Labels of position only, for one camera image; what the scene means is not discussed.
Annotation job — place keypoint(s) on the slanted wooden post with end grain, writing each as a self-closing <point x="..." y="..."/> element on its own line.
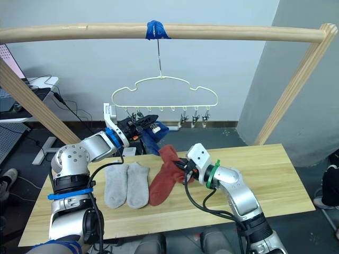
<point x="296" y="84"/>

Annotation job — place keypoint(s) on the bystander grey shoe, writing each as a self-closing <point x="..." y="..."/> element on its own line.
<point x="6" y="182"/>

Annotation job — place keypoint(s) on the red sock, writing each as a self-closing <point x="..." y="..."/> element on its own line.
<point x="161" y="185"/>

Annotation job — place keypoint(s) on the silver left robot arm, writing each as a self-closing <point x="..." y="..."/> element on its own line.
<point x="76" y="158"/>

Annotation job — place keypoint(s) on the pink screen monitor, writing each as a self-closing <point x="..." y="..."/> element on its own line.
<point x="10" y="61"/>

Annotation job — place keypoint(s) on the white side desk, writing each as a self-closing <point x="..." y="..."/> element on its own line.
<point x="42" y="82"/>

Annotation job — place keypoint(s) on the dark blue sock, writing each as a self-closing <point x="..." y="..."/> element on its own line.
<point x="153" y="140"/>

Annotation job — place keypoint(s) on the cream cloud-shaped clip hanger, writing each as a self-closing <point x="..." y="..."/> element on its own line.
<point x="169" y="78"/>

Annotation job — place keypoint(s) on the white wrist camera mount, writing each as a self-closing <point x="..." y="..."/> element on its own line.
<point x="111" y="116"/>
<point x="200" y="157"/>

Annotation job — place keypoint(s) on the metal hanger clip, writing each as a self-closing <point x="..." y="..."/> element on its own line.
<point x="135" y="115"/>
<point x="205" y="117"/>
<point x="195" y="117"/>
<point x="183" y="117"/>
<point x="155" y="128"/>

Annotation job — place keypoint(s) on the seated bystander in black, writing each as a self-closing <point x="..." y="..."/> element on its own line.
<point x="329" y="182"/>

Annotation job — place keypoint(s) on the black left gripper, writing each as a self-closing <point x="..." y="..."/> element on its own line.
<point x="129" y="129"/>

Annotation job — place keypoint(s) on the dark rounded grey shape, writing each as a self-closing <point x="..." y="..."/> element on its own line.
<point x="217" y="242"/>
<point x="151" y="244"/>

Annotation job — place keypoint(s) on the round wooden rail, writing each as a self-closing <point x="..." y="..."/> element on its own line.
<point x="79" y="31"/>

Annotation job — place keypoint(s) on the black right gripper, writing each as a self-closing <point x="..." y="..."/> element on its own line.
<point x="189" y="172"/>

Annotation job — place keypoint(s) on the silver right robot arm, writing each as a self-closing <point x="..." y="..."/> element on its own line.
<point x="241" y="193"/>

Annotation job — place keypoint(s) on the grey perforated board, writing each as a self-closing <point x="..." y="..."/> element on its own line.
<point x="8" y="140"/>

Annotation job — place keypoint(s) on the white power strip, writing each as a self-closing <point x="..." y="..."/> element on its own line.
<point x="174" y="128"/>

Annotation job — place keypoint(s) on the blue tape wrap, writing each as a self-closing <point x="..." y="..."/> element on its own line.
<point x="156" y="29"/>

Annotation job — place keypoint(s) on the white T-shaped stand base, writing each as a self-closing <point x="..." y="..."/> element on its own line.
<point x="45" y="150"/>

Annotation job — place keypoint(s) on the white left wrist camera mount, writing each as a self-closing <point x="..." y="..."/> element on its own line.
<point x="111" y="116"/>

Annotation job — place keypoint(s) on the grey ankle sock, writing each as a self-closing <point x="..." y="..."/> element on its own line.
<point x="115" y="185"/>
<point x="137" y="185"/>

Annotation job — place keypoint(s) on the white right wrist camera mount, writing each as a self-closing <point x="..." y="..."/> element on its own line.
<point x="200" y="157"/>

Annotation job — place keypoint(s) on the white wall socket box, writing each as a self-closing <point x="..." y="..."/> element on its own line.
<point x="130" y="151"/>

